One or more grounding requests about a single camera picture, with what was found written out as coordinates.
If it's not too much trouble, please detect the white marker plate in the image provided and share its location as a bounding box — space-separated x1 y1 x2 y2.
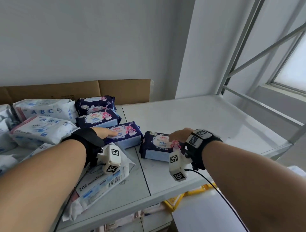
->
186 129 213 146

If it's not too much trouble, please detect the white metal shelf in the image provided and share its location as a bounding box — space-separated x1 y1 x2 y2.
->
0 0 306 232

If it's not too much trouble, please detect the person's right hand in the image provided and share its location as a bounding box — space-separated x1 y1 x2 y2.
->
168 128 195 144

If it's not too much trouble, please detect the frosted glass window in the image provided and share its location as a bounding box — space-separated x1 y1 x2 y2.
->
267 36 306 96

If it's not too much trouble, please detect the black wrist strap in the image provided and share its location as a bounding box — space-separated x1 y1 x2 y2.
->
184 129 224 170
62 128 105 168

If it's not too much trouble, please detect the person's right forearm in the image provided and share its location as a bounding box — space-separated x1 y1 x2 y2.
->
202 140 306 232

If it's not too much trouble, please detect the person's left hand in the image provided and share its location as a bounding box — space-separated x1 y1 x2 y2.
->
92 127 119 140

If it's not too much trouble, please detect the white blue ABC packs group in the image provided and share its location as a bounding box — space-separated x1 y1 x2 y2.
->
0 98 135 223

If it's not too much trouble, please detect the brown cardboard sheet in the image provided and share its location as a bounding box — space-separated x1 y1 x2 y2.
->
0 79 153 107

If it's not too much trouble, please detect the person's left forearm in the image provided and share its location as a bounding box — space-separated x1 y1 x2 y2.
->
0 139 87 232

